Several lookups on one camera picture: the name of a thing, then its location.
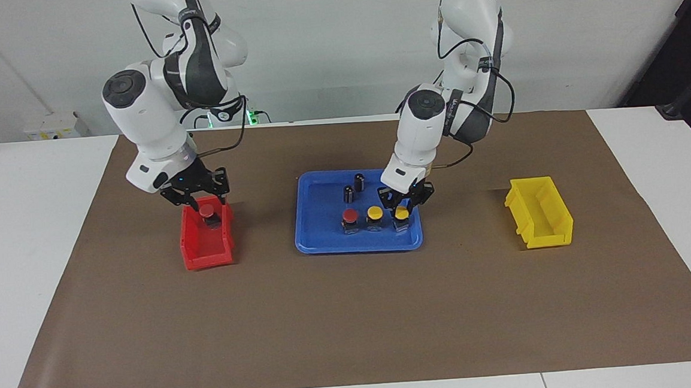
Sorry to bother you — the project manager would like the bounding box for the yellow push button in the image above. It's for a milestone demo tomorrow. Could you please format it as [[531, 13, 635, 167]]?
[[392, 206, 413, 234], [364, 206, 385, 234]]

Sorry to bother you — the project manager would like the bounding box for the red plastic bin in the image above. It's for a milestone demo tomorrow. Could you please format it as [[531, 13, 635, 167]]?
[[177, 195, 237, 272]]

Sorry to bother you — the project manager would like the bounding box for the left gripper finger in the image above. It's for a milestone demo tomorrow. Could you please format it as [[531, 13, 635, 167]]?
[[378, 186, 399, 222], [405, 181, 437, 219]]

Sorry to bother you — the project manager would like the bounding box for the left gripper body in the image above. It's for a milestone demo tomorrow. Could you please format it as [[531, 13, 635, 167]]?
[[383, 178, 433, 205]]

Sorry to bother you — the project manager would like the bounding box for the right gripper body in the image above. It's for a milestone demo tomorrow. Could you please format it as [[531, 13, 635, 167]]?
[[166, 157, 215, 199]]

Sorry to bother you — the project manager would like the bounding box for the black cable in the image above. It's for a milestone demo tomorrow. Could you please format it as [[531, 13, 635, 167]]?
[[178, 94, 253, 158], [434, 4, 517, 128], [130, 0, 188, 60], [429, 141, 477, 171]]

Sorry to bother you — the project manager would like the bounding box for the blue plastic tray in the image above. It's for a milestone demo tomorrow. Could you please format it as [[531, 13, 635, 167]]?
[[290, 165, 426, 258]]

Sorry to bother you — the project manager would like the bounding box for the black stand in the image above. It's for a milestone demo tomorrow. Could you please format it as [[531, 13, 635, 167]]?
[[610, 0, 691, 137]]

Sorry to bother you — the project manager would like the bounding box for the yellow plastic bin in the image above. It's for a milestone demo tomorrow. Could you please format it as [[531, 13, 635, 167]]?
[[503, 174, 576, 251]]

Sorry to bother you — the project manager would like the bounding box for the red push button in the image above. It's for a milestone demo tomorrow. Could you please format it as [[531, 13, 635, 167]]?
[[198, 203, 223, 231], [341, 208, 361, 235]]

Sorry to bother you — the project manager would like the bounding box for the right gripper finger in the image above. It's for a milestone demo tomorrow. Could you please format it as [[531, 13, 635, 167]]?
[[204, 167, 231, 214], [160, 186, 204, 222]]

